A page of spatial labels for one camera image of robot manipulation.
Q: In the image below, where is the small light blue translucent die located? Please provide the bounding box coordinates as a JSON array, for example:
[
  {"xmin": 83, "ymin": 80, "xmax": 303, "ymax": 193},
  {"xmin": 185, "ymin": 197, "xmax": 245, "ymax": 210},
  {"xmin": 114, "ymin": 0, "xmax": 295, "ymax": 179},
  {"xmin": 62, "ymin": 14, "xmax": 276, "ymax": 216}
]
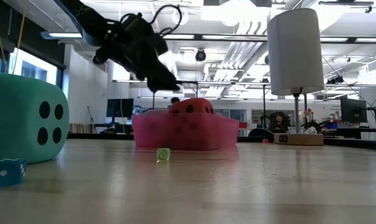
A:
[{"xmin": 0, "ymin": 158, "xmax": 28, "ymax": 188}]

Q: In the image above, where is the large red foam die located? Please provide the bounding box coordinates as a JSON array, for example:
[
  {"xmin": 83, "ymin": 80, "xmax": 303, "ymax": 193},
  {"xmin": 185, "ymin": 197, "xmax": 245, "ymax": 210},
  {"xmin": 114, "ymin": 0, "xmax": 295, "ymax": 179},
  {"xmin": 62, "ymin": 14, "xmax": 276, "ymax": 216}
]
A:
[{"xmin": 167, "ymin": 97, "xmax": 218, "ymax": 151}]

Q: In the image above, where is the black aluminium table frame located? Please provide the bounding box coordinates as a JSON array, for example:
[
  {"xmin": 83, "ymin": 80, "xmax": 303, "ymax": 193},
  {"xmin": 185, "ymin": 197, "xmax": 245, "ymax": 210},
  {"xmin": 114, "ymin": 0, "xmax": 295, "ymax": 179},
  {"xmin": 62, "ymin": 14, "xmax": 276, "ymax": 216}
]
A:
[{"xmin": 66, "ymin": 132, "xmax": 376, "ymax": 151}]

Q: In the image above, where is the small yellow-green translucent die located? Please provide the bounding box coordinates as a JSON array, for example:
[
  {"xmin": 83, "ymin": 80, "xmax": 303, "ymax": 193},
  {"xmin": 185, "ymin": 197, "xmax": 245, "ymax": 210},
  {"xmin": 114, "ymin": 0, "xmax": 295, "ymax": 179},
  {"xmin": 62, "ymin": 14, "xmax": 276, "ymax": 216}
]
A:
[{"xmin": 156, "ymin": 147, "xmax": 172, "ymax": 163}]

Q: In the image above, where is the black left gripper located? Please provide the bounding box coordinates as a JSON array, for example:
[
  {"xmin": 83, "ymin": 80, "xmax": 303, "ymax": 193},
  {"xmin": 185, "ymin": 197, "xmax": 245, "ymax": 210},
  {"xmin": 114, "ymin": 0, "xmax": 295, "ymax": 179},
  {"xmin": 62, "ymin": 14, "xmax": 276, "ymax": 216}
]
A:
[{"xmin": 92, "ymin": 12, "xmax": 181, "ymax": 93}]

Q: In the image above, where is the large teal foam die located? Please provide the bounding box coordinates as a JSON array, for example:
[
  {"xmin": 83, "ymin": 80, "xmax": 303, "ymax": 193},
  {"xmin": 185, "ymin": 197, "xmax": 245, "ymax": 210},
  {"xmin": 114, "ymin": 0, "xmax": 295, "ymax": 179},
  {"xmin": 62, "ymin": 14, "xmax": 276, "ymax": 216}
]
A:
[{"xmin": 0, "ymin": 72, "xmax": 70, "ymax": 166}]

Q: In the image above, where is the pink translucent plastic bin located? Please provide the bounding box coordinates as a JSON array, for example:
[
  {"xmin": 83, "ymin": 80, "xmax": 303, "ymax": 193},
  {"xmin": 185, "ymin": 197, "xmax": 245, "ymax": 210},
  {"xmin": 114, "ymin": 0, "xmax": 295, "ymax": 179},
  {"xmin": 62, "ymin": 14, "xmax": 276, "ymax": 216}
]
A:
[{"xmin": 132, "ymin": 111, "xmax": 240, "ymax": 152}]

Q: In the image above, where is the black computer monitor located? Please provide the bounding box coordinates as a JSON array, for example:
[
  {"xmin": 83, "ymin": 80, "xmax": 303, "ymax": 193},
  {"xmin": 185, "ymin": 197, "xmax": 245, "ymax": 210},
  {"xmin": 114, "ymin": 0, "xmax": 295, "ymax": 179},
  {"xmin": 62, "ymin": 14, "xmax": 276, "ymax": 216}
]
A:
[
  {"xmin": 106, "ymin": 98, "xmax": 135, "ymax": 125},
  {"xmin": 340, "ymin": 97, "xmax": 368, "ymax": 124}
]

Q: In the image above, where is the pink flower bunch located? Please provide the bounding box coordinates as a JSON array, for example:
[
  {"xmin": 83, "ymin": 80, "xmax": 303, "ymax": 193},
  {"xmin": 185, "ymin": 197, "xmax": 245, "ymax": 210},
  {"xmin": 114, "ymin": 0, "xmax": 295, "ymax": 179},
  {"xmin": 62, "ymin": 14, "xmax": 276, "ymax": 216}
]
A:
[{"xmin": 302, "ymin": 108, "xmax": 314, "ymax": 125}]

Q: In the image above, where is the black office chair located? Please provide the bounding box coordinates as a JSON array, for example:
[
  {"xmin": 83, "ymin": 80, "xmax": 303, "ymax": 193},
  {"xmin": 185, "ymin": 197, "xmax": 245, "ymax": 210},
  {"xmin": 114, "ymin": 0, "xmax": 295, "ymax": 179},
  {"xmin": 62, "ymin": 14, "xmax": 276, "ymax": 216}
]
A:
[{"xmin": 247, "ymin": 127, "xmax": 275, "ymax": 139}]

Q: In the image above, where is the large pink foam die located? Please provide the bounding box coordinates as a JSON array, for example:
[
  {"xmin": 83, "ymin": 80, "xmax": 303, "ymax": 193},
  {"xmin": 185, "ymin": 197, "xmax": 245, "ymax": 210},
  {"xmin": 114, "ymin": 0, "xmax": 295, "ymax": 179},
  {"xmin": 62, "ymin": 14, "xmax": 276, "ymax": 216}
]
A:
[{"xmin": 145, "ymin": 108, "xmax": 170, "ymax": 115}]

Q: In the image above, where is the white ring light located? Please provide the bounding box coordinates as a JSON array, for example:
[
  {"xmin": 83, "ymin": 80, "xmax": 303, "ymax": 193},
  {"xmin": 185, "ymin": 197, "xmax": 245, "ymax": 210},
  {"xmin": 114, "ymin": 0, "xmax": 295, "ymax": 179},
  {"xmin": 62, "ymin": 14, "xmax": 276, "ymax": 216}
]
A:
[{"xmin": 171, "ymin": 7, "xmax": 190, "ymax": 26}]

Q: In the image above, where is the white shade table lamp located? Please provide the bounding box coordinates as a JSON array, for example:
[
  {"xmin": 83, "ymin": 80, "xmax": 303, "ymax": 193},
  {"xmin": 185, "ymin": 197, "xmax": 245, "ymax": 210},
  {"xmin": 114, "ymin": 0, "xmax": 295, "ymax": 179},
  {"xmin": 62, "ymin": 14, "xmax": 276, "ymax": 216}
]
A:
[{"xmin": 266, "ymin": 7, "xmax": 326, "ymax": 146}]

